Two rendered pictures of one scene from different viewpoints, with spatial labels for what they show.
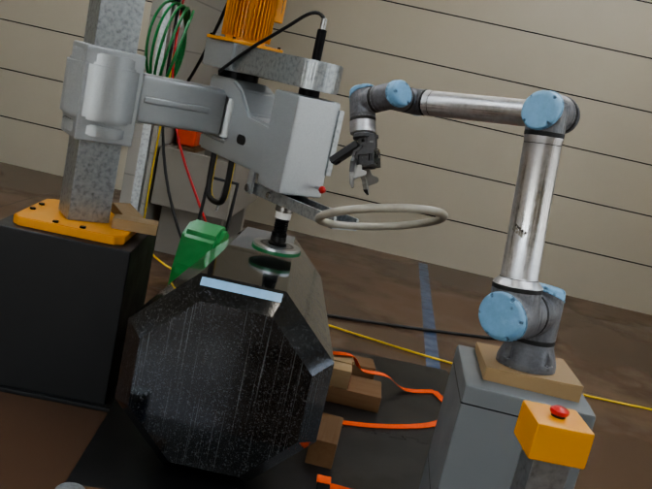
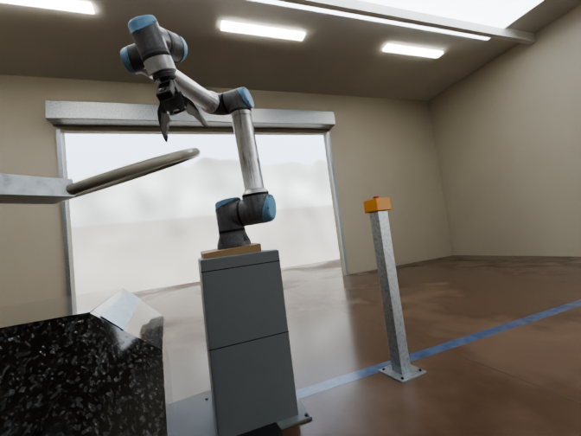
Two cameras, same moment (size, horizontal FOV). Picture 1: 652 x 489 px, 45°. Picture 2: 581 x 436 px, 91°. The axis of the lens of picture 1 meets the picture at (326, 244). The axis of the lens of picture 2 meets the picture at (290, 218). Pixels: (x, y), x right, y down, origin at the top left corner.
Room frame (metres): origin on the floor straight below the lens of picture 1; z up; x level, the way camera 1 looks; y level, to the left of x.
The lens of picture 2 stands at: (2.77, 0.93, 0.89)
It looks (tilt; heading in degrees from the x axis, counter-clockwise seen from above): 4 degrees up; 247
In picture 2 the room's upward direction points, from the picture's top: 7 degrees counter-clockwise
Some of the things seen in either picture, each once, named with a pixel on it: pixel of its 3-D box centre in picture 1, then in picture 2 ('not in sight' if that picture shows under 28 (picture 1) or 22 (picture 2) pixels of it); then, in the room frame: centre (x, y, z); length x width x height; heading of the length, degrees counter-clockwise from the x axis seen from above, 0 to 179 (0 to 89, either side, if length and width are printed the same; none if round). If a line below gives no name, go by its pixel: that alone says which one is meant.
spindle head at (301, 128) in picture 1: (288, 144); not in sight; (3.47, 0.26, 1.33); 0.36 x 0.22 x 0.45; 36
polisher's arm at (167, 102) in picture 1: (145, 98); not in sight; (3.67, 0.97, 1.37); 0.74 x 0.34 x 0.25; 126
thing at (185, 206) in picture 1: (209, 197); not in sight; (6.66, 1.07, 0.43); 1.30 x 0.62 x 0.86; 177
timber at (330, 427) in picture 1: (324, 439); not in sight; (3.30, -0.19, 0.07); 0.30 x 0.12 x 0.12; 175
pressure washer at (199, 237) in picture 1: (202, 246); not in sight; (4.88, 0.77, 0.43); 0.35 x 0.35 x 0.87; 78
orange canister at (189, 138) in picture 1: (193, 128); not in sight; (6.55, 1.29, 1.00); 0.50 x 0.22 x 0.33; 177
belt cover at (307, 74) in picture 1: (272, 69); not in sight; (3.68, 0.42, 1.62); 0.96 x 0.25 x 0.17; 36
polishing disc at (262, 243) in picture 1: (277, 245); not in sight; (3.40, 0.21, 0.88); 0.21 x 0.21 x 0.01
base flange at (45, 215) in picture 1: (82, 219); not in sight; (3.55, 1.13, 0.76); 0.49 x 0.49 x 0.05; 3
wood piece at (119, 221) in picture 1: (135, 224); not in sight; (3.52, 0.88, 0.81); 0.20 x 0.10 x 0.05; 101
